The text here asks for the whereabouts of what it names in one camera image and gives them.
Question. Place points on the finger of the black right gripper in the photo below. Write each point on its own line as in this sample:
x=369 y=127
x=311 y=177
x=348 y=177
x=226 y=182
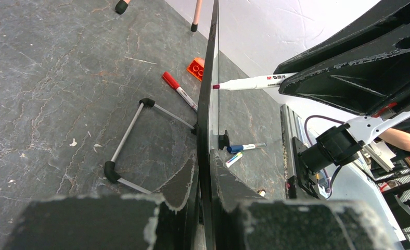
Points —
x=381 y=19
x=361 y=81

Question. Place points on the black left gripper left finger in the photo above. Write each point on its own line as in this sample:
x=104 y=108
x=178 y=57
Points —
x=105 y=220

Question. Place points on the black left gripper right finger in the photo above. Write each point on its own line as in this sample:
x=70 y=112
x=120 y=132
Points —
x=242 y=219

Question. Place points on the purple whiteboard marker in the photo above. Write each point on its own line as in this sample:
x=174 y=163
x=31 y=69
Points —
x=260 y=82

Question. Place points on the white whiteboard black frame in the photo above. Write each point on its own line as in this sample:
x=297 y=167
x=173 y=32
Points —
x=200 y=192

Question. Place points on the person forearm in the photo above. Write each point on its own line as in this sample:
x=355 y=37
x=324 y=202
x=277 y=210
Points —
x=397 y=138

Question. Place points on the black whiteboard marker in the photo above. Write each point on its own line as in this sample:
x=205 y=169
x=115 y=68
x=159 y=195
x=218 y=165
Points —
x=262 y=193

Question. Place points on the green whiteboard marker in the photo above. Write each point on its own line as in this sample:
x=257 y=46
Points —
x=234 y=159

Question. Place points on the blue whiteboard marker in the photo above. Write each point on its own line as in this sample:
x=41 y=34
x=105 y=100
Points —
x=233 y=149

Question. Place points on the red whiteboard marker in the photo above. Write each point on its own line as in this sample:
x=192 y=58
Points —
x=176 y=86

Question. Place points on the orange semicircle toy piece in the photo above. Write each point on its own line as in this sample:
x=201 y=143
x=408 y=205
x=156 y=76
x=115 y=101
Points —
x=196 y=68

